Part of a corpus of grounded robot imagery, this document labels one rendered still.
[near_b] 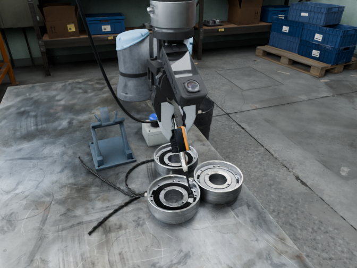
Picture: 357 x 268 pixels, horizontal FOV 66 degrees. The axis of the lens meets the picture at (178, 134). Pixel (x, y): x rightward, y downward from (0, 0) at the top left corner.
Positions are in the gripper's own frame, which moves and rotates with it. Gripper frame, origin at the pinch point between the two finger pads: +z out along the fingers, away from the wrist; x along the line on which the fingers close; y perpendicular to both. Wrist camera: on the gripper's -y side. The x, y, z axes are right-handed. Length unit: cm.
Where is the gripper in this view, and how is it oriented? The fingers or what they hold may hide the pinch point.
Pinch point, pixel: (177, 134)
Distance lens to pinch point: 55.3
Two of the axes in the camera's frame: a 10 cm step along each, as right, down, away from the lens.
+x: -9.2, 2.0, -3.3
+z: 0.0, 8.5, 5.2
